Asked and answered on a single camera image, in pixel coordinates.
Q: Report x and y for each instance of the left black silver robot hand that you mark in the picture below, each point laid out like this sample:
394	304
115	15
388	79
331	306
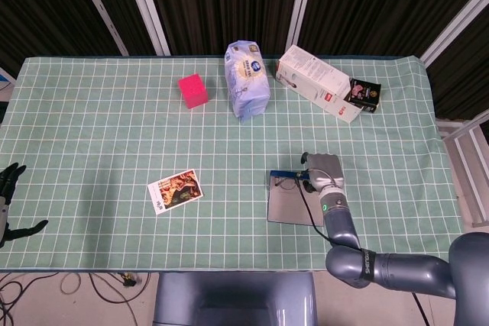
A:
4	188

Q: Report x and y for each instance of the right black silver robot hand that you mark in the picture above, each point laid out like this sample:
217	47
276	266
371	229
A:
324	173

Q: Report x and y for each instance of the thin-framed eyeglasses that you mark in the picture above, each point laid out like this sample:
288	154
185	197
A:
276	181

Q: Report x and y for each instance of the dark blue box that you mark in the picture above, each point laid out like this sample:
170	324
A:
286	207

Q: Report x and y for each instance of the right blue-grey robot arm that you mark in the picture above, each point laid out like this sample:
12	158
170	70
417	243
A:
340	226

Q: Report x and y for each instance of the small black packet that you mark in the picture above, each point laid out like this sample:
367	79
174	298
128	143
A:
364	95

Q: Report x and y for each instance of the white lamp carton box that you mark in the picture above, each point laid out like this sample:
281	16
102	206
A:
317	78

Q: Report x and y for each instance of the white blue panel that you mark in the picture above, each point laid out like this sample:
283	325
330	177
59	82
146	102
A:
4	78

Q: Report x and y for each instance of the green checked tablecloth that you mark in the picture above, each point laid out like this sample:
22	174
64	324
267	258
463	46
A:
114	142

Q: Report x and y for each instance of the light blue tissue pack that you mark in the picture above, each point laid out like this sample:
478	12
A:
248	81

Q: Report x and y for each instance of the white metal rack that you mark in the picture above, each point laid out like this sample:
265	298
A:
464	158

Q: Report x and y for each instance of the pink foam cube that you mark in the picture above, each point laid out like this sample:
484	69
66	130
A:
194	91

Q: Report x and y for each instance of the yellow black plug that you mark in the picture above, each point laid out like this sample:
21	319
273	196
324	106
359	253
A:
129	280

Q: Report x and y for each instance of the blue-grey robot torso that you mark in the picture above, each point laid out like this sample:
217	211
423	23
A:
233	299

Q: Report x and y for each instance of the white double frame post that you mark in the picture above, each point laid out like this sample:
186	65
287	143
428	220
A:
147	9

